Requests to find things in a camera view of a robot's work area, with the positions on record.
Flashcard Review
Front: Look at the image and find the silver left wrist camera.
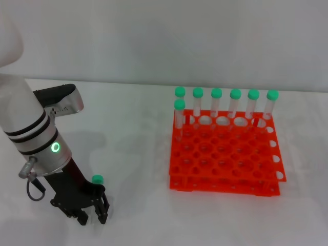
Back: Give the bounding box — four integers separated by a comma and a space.
32, 84, 85, 118

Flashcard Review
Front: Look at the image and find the orange test tube rack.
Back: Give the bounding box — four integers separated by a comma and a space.
169, 109, 287, 197

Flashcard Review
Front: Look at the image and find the green capped clear test tube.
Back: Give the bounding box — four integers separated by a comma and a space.
192, 87, 204, 129
210, 88, 223, 129
260, 90, 279, 130
244, 89, 260, 131
174, 99, 186, 141
227, 89, 242, 130
175, 86, 186, 103
88, 174, 105, 226

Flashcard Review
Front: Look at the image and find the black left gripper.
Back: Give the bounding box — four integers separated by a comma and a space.
45, 157, 111, 227

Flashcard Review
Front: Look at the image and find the grey left arm cable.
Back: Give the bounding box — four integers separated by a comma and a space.
18, 156, 47, 202

